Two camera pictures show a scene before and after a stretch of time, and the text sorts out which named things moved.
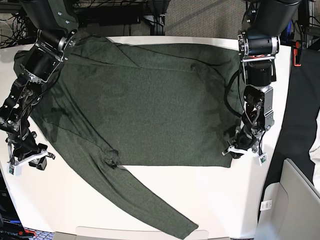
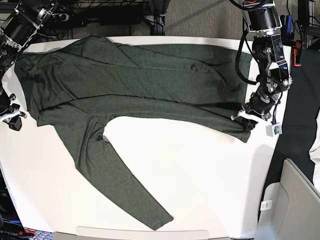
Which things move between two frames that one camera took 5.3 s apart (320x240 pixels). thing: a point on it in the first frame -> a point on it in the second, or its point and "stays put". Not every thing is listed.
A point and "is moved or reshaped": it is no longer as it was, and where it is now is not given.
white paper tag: [266, 205] stays put
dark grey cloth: [296, 140] stays put
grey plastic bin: [295, 212] stays put
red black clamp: [296, 53] stays put
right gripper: [244, 139] -> [260, 104]
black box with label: [11, 227] stays put
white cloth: [314, 151] stays put
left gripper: [25, 145] -> [10, 111]
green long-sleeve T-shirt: [120, 105] is moved or reshaped
